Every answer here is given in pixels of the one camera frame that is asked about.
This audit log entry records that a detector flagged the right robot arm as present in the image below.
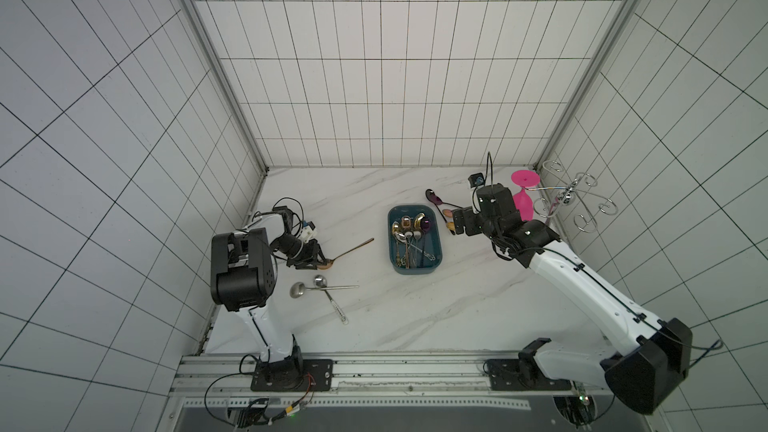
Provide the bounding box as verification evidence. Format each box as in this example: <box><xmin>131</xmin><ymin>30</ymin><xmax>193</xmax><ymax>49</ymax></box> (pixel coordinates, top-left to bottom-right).
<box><xmin>452</xmin><ymin>184</ymin><xmax>693</xmax><ymax>415</ymax></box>

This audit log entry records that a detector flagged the chrome wire cup rack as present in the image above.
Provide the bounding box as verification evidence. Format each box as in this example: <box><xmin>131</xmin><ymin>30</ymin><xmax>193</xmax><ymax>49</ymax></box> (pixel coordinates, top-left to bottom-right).
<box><xmin>529</xmin><ymin>159</ymin><xmax>619</xmax><ymax>233</ymax></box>

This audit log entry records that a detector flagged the aluminium mounting rail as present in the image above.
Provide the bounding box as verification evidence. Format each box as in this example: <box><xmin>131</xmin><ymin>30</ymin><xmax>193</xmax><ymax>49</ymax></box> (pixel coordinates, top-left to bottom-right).
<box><xmin>170</xmin><ymin>351</ymin><xmax>604</xmax><ymax>411</ymax></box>

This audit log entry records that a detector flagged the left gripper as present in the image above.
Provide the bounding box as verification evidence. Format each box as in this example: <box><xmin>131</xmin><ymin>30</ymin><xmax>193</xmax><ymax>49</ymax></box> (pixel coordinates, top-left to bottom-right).
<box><xmin>271</xmin><ymin>232</ymin><xmax>327</xmax><ymax>270</ymax></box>

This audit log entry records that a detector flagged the silver textured-handle spoon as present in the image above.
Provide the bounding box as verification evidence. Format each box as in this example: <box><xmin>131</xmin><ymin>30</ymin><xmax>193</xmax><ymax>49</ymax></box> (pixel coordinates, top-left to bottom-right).
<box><xmin>406</xmin><ymin>232</ymin><xmax>418</xmax><ymax>268</ymax></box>

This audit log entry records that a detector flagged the rose gold spoon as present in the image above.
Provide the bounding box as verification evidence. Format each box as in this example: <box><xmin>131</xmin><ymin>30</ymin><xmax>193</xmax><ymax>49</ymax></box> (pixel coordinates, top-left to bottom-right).
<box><xmin>400</xmin><ymin>216</ymin><xmax>414</xmax><ymax>240</ymax></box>
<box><xmin>317</xmin><ymin>238</ymin><xmax>374</xmax><ymax>270</ymax></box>

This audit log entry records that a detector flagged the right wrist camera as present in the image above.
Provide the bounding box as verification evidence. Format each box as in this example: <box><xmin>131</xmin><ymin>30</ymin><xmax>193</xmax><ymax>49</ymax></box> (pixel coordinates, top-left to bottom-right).
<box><xmin>468</xmin><ymin>172</ymin><xmax>486</xmax><ymax>189</ymax></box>

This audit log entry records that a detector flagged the teal storage box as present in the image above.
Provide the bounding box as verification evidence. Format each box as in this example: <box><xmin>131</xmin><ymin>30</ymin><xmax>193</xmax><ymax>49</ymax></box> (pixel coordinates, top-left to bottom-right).
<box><xmin>387</xmin><ymin>204</ymin><xmax>443</xmax><ymax>275</ymax></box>

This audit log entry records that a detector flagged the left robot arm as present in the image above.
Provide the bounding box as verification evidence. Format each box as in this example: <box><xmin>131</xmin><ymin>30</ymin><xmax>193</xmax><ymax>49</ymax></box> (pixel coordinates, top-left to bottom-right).
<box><xmin>210</xmin><ymin>206</ymin><xmax>333</xmax><ymax>391</ymax></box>

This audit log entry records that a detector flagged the plain silver spoon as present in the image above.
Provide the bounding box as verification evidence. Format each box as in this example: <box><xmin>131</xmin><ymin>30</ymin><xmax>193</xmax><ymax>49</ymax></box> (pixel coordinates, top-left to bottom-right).
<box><xmin>406</xmin><ymin>237</ymin><xmax>417</xmax><ymax>268</ymax></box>

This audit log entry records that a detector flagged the gold ornate-handle spoon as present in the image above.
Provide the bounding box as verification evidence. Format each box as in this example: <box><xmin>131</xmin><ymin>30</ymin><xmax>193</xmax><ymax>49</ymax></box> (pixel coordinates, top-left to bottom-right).
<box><xmin>391</xmin><ymin>221</ymin><xmax>407</xmax><ymax>268</ymax></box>

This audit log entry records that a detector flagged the black spoon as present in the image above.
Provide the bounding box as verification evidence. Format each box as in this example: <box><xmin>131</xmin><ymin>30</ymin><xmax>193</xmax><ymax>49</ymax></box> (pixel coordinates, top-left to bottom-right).
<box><xmin>438</xmin><ymin>207</ymin><xmax>456</xmax><ymax>235</ymax></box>

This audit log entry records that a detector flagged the pink plastic goblet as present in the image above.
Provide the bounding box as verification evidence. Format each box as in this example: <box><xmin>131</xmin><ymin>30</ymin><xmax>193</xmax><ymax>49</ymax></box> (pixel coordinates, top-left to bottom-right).
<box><xmin>510</xmin><ymin>170</ymin><xmax>540</xmax><ymax>221</ymax></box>

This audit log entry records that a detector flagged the silver ladle spoon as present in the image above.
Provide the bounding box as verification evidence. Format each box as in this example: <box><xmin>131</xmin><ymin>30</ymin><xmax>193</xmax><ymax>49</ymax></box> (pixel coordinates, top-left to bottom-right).
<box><xmin>289</xmin><ymin>282</ymin><xmax>358</xmax><ymax>298</ymax></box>

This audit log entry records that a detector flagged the silver ornate spoon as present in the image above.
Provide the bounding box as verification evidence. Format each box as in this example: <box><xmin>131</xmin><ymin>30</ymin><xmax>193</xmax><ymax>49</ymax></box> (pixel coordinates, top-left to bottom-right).
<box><xmin>409</xmin><ymin>241</ymin><xmax>437</xmax><ymax>268</ymax></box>

